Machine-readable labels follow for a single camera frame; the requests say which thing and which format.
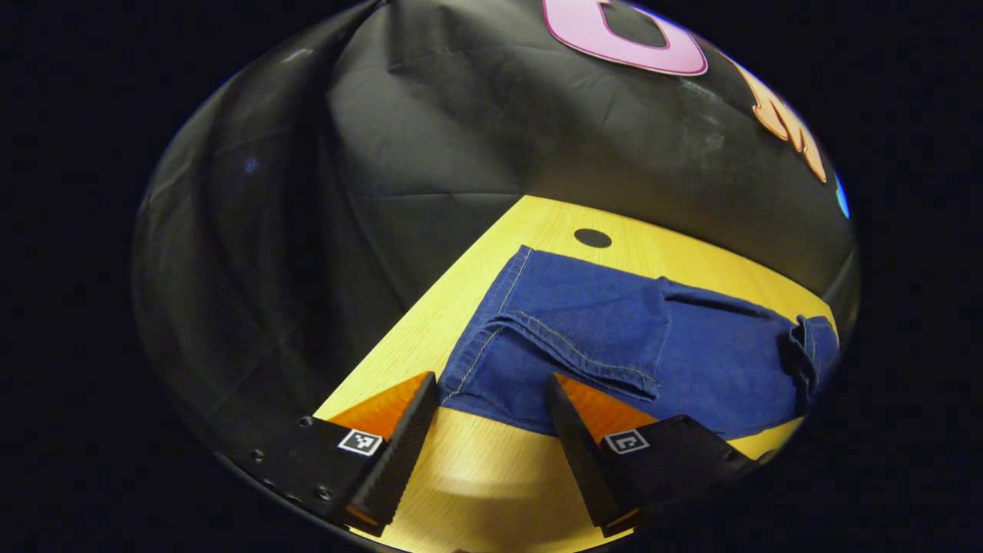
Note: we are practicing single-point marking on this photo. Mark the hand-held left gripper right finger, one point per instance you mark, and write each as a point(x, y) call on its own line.
point(580, 453)

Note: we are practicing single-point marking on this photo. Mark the blue denim jeans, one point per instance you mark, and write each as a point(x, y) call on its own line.
point(691, 361)

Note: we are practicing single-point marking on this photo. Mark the black round table grommet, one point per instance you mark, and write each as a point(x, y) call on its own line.
point(593, 238)

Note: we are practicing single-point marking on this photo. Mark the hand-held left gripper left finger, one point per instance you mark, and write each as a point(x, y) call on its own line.
point(403, 453)

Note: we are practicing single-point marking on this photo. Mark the black backdrop cloth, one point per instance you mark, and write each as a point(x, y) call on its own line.
point(422, 138)

